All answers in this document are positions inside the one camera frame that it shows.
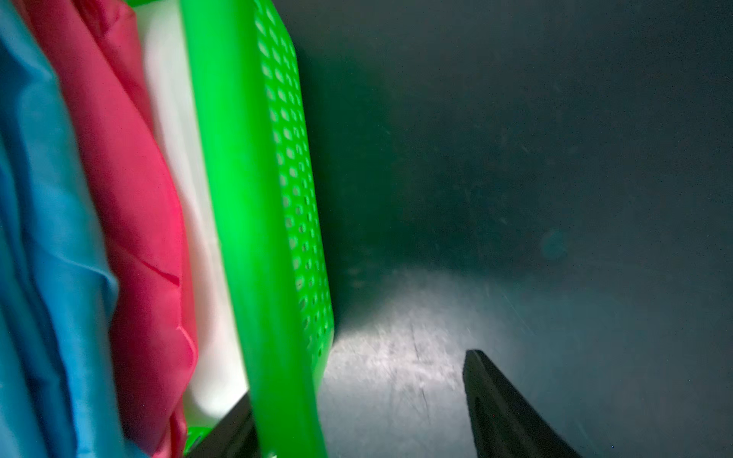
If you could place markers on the pink bunny raincoat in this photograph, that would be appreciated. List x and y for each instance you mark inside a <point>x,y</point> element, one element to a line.
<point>94,48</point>

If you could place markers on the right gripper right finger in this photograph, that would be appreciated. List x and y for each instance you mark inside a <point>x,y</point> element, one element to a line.
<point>503,422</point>

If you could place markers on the blue raincoat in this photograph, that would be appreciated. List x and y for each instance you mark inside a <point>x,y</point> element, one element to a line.
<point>58,290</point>

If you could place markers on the green plastic basket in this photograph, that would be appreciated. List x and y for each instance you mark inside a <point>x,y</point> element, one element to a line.
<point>249,106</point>

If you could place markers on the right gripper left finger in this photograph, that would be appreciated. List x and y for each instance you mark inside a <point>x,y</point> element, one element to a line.
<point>235,436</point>

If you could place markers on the white raincoat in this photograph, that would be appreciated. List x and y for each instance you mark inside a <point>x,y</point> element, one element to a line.
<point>219,381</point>

